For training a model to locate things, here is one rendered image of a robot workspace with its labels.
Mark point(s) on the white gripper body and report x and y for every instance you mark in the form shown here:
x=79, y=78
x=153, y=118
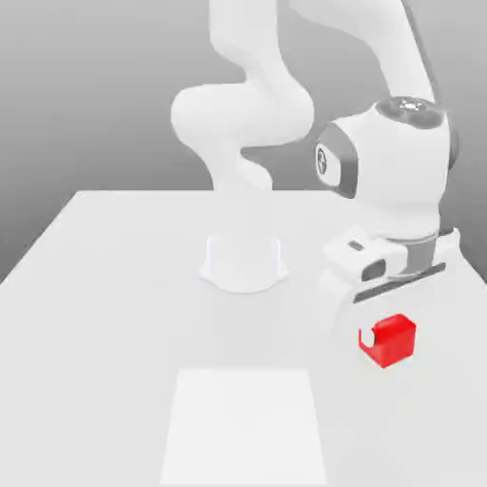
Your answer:
x=399, y=285

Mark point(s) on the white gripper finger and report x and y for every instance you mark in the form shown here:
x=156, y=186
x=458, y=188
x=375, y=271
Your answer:
x=367, y=335

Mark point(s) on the small red cube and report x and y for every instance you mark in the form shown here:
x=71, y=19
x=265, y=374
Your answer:
x=395, y=340

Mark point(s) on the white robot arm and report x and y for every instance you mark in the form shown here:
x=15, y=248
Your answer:
x=243, y=114

